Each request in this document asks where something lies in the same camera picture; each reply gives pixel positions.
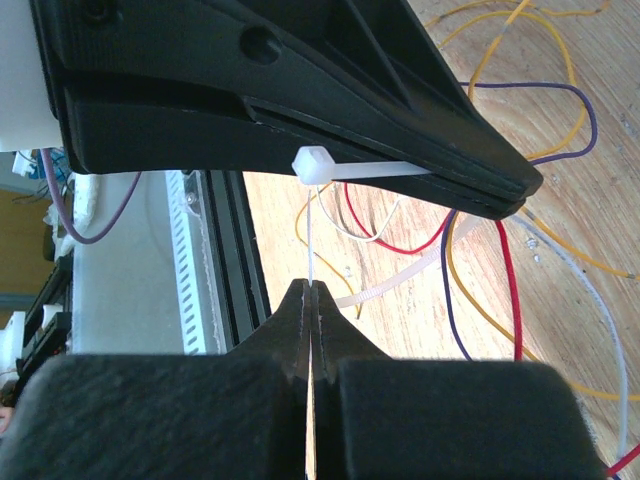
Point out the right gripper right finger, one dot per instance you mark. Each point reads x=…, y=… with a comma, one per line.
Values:
x=383, y=418

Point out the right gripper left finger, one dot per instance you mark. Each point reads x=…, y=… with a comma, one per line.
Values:
x=240, y=415

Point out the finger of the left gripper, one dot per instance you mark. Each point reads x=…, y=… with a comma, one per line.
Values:
x=463, y=163
x=292, y=54

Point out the white zip tie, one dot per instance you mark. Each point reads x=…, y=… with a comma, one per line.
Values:
x=314, y=165

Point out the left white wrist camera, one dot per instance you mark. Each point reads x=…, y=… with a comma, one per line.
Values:
x=26, y=118

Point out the light blue slotted cable duct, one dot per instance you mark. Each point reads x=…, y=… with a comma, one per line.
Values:
x=188, y=292

